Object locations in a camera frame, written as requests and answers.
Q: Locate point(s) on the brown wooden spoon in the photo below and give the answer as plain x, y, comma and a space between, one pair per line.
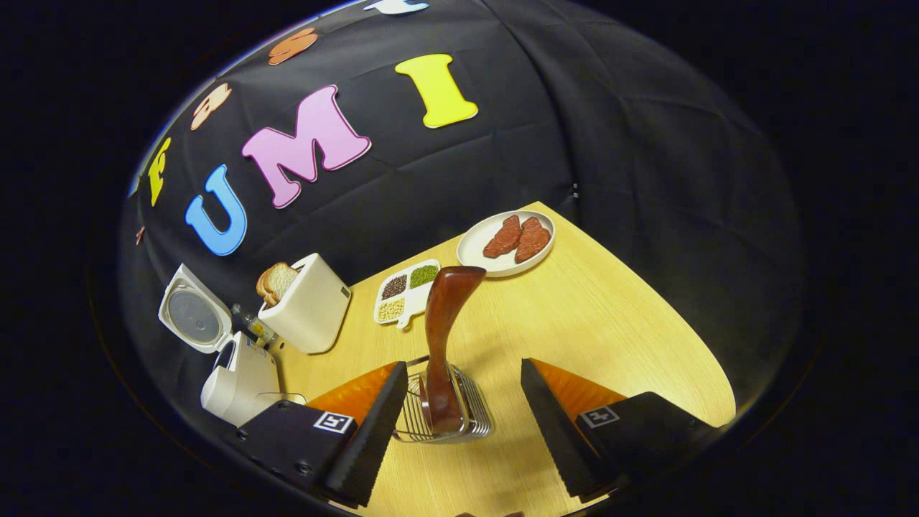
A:
441, 337

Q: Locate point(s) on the small glass bottle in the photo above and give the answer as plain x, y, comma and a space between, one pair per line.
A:
251, 324

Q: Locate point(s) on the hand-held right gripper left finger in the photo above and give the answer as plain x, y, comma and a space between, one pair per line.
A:
370, 438

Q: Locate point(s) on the clear rice container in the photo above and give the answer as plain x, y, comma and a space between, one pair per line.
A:
287, 396

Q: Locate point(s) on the white toaster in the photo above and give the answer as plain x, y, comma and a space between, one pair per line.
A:
312, 309

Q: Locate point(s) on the red meat slice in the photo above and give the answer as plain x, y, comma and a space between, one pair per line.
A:
502, 237
533, 240

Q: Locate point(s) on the black backdrop cloth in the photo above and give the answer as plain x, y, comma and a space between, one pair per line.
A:
646, 143

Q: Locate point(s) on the white round plate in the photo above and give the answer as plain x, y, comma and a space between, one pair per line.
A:
474, 248

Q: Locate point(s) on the white divided bean dish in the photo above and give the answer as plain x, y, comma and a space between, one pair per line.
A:
413, 298

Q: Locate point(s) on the white rice cooker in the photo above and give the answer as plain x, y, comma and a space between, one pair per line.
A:
240, 388

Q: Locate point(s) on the toast bread slice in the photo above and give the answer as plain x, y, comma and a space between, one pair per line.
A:
281, 278
261, 287

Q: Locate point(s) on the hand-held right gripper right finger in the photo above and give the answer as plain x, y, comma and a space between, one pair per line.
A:
556, 431

